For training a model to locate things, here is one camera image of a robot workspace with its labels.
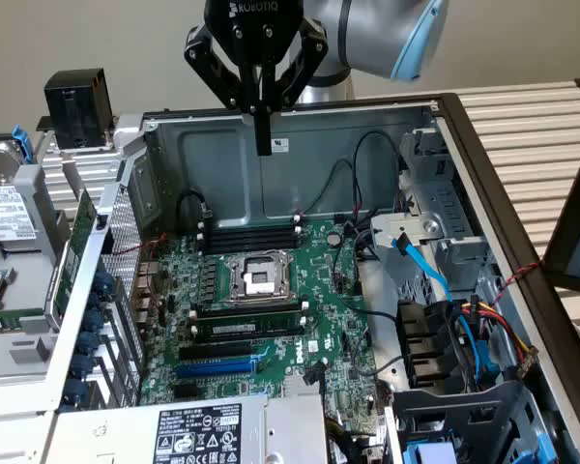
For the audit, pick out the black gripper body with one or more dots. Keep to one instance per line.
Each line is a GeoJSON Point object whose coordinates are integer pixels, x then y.
{"type": "Point", "coordinates": [251, 29]}

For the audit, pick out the green graphics card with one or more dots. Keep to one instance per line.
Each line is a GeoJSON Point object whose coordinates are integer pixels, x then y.
{"type": "Point", "coordinates": [82, 227]}

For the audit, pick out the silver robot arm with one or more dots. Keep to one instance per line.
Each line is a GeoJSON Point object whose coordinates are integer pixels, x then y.
{"type": "Point", "coordinates": [367, 38]}

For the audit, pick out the white case label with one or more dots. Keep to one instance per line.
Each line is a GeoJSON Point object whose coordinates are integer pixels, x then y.
{"type": "Point", "coordinates": [280, 146]}

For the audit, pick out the open metal PC case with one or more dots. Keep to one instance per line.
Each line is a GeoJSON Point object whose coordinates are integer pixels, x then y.
{"type": "Point", "coordinates": [319, 183]}

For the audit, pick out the black RAM slot row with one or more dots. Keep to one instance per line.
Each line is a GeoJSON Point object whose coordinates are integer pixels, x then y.
{"type": "Point", "coordinates": [251, 237]}
{"type": "Point", "coordinates": [251, 309]}

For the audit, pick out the silver coin cell battery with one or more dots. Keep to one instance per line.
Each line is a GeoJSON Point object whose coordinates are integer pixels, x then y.
{"type": "Point", "coordinates": [335, 239]}

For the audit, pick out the silver metal disk bay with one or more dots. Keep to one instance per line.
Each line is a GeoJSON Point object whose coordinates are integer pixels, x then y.
{"type": "Point", "coordinates": [444, 203]}

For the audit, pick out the metal CPU socket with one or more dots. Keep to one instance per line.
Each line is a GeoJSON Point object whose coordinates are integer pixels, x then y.
{"type": "Point", "coordinates": [258, 278]}

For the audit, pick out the silver ethernet port block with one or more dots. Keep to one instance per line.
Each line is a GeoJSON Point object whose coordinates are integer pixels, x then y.
{"type": "Point", "coordinates": [145, 276]}

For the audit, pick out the green motherboard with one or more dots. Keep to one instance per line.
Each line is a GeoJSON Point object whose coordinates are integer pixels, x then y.
{"type": "Point", "coordinates": [319, 290]}

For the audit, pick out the blue card retention latch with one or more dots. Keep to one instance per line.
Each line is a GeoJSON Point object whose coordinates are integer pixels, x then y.
{"type": "Point", "coordinates": [94, 300]}
{"type": "Point", "coordinates": [88, 342]}
{"type": "Point", "coordinates": [73, 390]}
{"type": "Point", "coordinates": [83, 366]}
{"type": "Point", "coordinates": [104, 281]}
{"type": "Point", "coordinates": [93, 321]}

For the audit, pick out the silver hard disk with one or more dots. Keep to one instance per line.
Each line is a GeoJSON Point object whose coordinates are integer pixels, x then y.
{"type": "Point", "coordinates": [5, 212]}

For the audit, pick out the silver USB port stack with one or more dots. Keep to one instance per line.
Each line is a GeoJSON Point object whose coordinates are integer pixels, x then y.
{"type": "Point", "coordinates": [142, 309]}

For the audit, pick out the black expansion slot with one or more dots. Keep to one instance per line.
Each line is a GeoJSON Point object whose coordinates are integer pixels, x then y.
{"type": "Point", "coordinates": [212, 352]}

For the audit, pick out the blue expansion slot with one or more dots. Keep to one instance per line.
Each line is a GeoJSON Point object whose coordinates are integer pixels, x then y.
{"type": "Point", "coordinates": [212, 368]}

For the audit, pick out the dark framed monitor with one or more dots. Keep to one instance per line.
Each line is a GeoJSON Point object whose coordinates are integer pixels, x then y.
{"type": "Point", "coordinates": [575, 232]}

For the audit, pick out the silver chipset heatsink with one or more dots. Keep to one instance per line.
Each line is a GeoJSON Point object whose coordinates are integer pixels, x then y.
{"type": "Point", "coordinates": [299, 385]}

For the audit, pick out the grey power supply unit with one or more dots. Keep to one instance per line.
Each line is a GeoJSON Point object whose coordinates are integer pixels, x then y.
{"type": "Point", "coordinates": [125, 435]}

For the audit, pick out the grey plastic drive cage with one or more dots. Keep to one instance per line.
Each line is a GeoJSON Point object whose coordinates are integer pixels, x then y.
{"type": "Point", "coordinates": [444, 411]}

